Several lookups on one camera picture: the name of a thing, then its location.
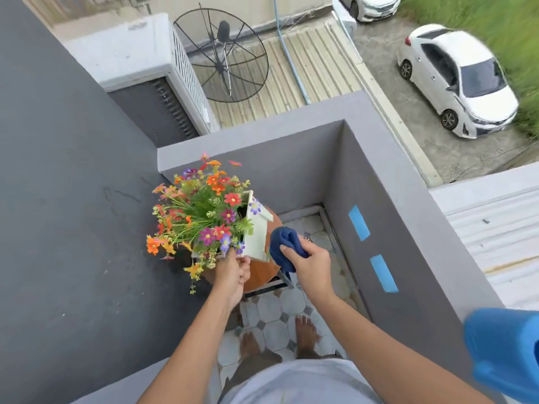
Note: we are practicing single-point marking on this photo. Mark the person's left hand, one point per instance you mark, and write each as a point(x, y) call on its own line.
point(231, 277)

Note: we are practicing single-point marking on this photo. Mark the person's right hand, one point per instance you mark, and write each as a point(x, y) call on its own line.
point(313, 273)

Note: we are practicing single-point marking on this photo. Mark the dark blue cloth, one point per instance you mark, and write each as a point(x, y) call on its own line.
point(284, 244)

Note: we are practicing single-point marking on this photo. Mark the colourful artificial flowers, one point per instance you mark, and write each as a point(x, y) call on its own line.
point(202, 210)

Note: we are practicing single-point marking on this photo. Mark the blue plastic watering can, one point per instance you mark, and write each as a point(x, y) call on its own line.
point(505, 353)

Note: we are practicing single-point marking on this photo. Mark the person's right forearm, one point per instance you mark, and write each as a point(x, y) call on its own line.
point(379, 353)

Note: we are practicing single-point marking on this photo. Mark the person's left forearm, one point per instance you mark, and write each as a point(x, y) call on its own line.
point(189, 353)

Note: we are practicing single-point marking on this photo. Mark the person's left foot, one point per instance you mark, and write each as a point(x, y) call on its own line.
point(250, 345)

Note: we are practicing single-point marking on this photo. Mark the person's olive trousers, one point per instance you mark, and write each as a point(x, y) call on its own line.
point(252, 366)

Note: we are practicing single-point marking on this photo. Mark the person's white shirt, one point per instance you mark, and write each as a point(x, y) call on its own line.
point(303, 382)

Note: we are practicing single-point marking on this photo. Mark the round wooden table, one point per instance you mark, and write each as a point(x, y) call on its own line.
point(261, 273)

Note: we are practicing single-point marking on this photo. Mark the white corrugated metal roof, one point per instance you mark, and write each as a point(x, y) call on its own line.
point(497, 231)

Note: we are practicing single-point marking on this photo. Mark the beige corrugated roof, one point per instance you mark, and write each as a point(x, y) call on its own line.
point(324, 58)

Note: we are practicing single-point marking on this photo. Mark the blue drain pipe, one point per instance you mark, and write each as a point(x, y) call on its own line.
point(286, 50)

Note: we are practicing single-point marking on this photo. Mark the white sedan car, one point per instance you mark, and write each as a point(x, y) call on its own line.
point(459, 75)

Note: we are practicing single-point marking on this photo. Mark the black mesh satellite dish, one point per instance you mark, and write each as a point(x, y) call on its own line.
point(223, 31)

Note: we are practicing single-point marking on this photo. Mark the white air conditioner unit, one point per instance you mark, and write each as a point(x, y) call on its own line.
point(126, 50)

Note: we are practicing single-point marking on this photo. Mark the silver sedan car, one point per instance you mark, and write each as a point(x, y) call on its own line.
point(370, 6)

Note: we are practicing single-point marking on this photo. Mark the green grassy vegetation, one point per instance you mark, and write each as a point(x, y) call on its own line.
point(463, 12)

